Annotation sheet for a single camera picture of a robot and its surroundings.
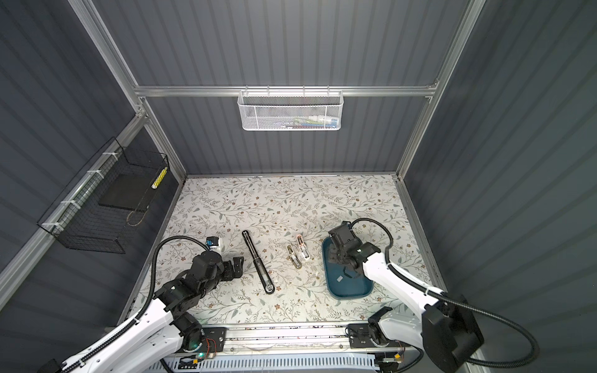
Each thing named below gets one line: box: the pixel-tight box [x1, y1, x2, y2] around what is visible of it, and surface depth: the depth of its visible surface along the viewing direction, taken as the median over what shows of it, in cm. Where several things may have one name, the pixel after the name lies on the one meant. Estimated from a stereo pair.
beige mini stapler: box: [286, 244, 303, 270], surface depth 92 cm
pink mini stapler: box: [296, 234, 311, 260], surface depth 95 cm
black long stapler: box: [241, 230, 276, 295], surface depth 90 cm
